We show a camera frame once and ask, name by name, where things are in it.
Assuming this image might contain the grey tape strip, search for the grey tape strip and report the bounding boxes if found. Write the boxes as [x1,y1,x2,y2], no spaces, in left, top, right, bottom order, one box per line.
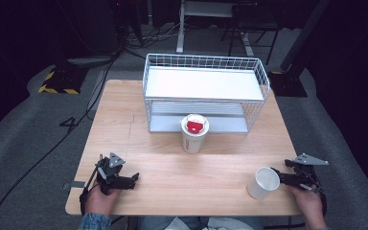
[62,180,87,192]

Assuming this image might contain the long black floor cable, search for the long black floor cable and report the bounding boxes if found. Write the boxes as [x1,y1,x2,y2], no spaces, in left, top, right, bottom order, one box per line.
[0,56,119,230]

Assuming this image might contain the white cup with red-plug lid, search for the white cup with red-plug lid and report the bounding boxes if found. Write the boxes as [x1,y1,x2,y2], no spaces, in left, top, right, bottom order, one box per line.
[180,113,211,155]

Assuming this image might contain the person's left hand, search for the person's left hand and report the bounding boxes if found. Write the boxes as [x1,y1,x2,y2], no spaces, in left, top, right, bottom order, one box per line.
[83,184,122,217]

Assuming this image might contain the black and yellow striped base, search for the black and yellow striped base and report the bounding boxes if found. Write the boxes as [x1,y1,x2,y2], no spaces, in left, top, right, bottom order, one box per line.
[37,64,89,96]

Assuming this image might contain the black gripper strap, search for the black gripper strap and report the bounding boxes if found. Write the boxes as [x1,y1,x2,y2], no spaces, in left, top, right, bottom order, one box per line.
[79,164,100,217]
[314,186,329,217]

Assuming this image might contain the white paper cup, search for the white paper cup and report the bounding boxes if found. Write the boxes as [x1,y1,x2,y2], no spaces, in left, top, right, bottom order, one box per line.
[246,166,282,200]

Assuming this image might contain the black metal chair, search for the black metal chair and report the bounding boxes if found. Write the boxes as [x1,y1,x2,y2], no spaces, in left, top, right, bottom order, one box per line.
[219,2,283,66]

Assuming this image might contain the white desk frame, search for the white desk frame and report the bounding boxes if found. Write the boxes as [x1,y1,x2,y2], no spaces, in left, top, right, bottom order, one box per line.
[175,0,261,58]

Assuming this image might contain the person's right hand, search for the person's right hand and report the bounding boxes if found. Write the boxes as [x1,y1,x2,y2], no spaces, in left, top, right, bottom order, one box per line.
[288,185,328,230]

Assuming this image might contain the person's legs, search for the person's legs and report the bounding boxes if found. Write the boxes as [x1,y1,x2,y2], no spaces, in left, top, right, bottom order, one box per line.
[137,216,266,230]

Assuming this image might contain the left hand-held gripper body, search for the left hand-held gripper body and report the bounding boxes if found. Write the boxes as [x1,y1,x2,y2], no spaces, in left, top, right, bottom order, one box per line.
[94,152,127,196]

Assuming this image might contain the black stand post with base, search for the black stand post with base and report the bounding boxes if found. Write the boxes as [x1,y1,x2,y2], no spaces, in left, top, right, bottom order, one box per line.
[267,0,333,99]

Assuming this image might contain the black left gripper strap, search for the black left gripper strap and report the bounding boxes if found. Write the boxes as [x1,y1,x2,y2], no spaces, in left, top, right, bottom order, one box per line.
[79,164,100,217]

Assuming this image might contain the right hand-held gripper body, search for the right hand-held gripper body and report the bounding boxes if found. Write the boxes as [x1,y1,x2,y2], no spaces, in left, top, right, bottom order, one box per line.
[292,152,330,194]

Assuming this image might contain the bundle of floor cables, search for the bundle of floor cables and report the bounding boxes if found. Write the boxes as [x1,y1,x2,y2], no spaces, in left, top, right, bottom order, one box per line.
[123,23,186,52]

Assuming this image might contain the white wire shelf rack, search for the white wire shelf rack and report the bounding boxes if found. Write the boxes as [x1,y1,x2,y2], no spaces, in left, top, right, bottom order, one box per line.
[142,53,272,135]

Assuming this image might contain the black right gripper strap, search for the black right gripper strap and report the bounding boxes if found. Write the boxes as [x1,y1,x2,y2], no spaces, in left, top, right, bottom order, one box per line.
[314,186,329,217]

